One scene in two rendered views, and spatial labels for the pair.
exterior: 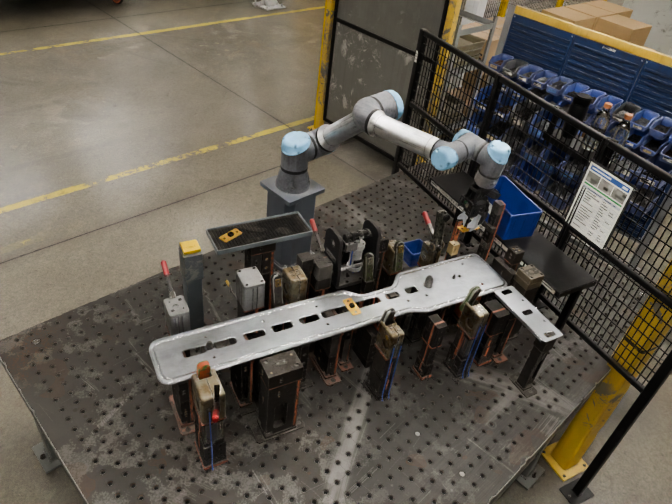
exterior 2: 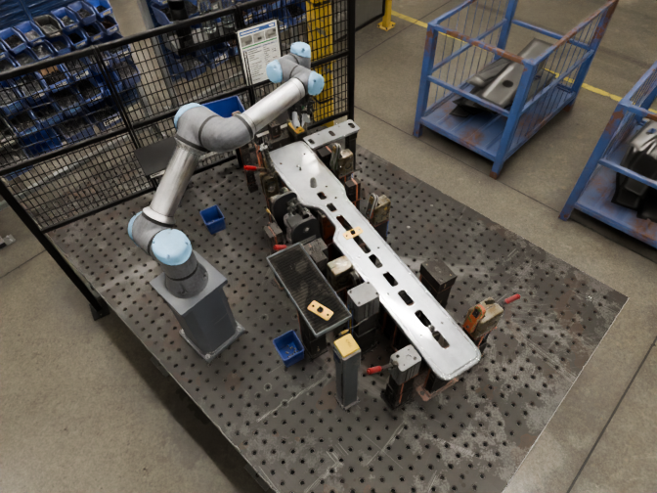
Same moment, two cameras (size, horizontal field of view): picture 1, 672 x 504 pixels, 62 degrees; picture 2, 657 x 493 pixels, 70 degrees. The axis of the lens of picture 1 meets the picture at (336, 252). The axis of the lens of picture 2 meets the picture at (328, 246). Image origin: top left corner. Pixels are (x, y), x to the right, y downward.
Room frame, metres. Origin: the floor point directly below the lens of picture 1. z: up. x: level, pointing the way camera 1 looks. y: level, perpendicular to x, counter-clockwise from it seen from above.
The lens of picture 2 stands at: (1.52, 1.18, 2.51)
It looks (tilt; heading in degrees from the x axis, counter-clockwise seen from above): 52 degrees down; 274
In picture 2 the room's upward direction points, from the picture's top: 3 degrees counter-clockwise
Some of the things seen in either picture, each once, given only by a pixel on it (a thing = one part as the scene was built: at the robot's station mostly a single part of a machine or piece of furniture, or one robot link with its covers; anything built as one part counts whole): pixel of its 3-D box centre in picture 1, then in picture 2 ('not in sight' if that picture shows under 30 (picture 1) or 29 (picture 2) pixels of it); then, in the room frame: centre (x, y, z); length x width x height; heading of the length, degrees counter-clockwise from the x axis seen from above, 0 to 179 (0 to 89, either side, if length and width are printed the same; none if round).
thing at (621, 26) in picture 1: (587, 65); not in sight; (6.25, -2.40, 0.52); 1.20 x 0.80 x 1.05; 135
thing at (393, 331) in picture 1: (384, 359); (377, 227); (1.39, -0.23, 0.87); 0.12 x 0.09 x 0.35; 32
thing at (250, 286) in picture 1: (249, 317); (362, 321); (1.47, 0.28, 0.90); 0.13 x 0.10 x 0.41; 32
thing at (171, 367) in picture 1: (347, 310); (357, 236); (1.48, -0.07, 1.00); 1.38 x 0.22 x 0.02; 122
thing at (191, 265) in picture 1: (193, 295); (346, 375); (1.52, 0.51, 0.92); 0.08 x 0.08 x 0.44; 32
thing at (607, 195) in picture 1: (598, 205); (260, 53); (1.96, -1.00, 1.30); 0.23 x 0.02 x 0.31; 32
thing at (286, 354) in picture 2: not in sight; (288, 349); (1.76, 0.33, 0.74); 0.11 x 0.10 x 0.09; 122
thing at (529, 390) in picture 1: (534, 361); (350, 149); (1.51, -0.81, 0.84); 0.11 x 0.06 x 0.29; 32
